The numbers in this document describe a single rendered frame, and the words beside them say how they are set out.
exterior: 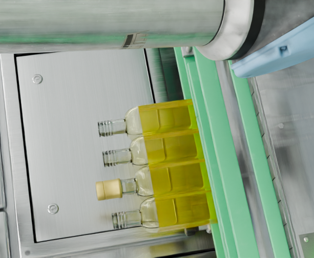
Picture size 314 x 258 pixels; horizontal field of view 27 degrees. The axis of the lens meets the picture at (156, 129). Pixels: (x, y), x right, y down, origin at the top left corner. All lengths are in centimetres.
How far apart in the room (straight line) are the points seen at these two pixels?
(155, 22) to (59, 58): 84
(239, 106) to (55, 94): 44
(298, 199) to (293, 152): 8
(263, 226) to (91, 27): 57
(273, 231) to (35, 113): 57
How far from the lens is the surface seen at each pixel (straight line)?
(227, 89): 109
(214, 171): 111
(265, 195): 104
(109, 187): 113
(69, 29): 53
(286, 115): 107
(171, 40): 59
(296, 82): 110
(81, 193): 128
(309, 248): 102
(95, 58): 139
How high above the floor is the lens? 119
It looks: 7 degrees down
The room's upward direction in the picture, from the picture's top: 98 degrees counter-clockwise
